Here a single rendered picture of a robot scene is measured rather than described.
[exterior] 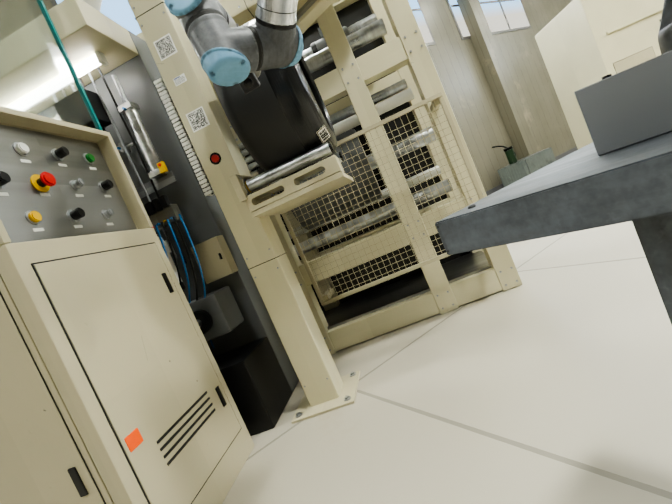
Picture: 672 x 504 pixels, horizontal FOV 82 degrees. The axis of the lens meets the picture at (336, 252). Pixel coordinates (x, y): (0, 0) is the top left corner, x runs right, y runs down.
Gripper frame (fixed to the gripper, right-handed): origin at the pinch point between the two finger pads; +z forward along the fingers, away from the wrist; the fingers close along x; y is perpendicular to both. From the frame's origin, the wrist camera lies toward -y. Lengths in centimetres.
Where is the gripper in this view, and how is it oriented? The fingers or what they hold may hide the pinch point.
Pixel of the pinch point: (256, 77)
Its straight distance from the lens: 126.2
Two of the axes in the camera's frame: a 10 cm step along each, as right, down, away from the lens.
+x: -9.1, 3.8, 1.8
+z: 1.9, -0.2, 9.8
